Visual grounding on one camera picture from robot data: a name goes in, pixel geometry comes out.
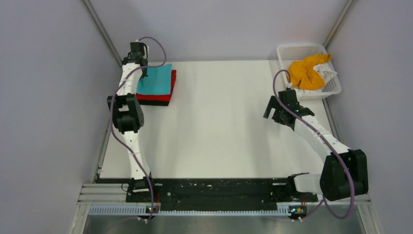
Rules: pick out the teal t shirt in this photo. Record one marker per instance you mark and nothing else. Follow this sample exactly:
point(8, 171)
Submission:
point(157, 82)

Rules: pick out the white plastic basket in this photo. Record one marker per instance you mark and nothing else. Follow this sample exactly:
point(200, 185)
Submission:
point(288, 53)

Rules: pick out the white t shirt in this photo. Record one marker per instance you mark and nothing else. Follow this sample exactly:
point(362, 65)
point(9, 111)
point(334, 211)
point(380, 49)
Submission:
point(325, 72)

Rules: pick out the folded red t shirt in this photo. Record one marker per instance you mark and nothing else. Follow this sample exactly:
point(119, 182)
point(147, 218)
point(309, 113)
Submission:
point(160, 98)

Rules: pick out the folded black t shirt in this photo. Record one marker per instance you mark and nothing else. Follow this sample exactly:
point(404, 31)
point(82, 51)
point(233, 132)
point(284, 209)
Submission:
point(153, 103)

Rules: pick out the white cable duct strip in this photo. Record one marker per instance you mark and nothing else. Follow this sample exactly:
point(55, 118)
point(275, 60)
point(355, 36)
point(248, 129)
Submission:
point(146, 210)

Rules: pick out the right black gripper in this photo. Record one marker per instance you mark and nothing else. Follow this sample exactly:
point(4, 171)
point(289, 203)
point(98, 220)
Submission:
point(273, 104)

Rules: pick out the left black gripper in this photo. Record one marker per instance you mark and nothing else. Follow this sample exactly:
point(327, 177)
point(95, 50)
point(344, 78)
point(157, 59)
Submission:
point(144, 73)

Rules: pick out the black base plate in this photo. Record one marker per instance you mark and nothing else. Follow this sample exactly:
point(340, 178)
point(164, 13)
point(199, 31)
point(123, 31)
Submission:
point(216, 194)

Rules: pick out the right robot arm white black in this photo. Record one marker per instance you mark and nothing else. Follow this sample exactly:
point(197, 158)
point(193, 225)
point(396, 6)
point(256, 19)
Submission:
point(344, 173)

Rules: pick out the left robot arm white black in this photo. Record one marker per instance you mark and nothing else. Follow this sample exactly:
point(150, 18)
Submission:
point(127, 119)

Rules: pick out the orange t shirt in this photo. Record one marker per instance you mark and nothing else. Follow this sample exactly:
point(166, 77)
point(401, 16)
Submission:
point(302, 74)

